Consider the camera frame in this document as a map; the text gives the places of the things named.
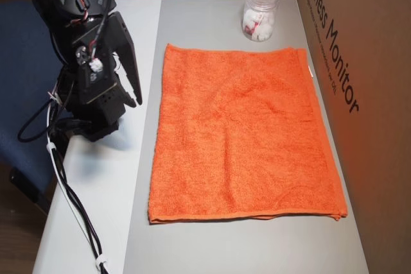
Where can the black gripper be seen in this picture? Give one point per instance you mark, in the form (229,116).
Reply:
(119,41)

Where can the orange terry towel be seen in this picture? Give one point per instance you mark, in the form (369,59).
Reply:
(244,133)

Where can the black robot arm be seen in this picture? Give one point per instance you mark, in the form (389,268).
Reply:
(64,4)

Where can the grey table mat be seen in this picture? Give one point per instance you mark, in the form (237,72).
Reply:
(205,23)

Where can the blue office chair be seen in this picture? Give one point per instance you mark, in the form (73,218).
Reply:
(19,94)

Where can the clear plastic jar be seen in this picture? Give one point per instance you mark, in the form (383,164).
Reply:
(260,1)

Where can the cardboard monitor box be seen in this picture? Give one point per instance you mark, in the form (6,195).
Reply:
(372,94)

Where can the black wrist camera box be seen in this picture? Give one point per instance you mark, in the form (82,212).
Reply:
(96,84)

